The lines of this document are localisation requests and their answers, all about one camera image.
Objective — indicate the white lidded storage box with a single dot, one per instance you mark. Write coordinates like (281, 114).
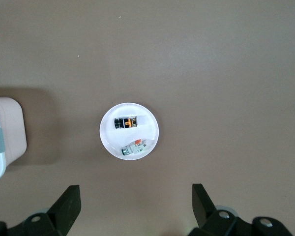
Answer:
(9, 123)

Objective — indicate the pink round plate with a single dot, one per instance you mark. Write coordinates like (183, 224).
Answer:
(105, 132)

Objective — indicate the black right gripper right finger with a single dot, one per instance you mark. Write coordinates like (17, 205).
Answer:
(204, 204)

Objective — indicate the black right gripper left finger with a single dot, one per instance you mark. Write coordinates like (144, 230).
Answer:
(68, 204)

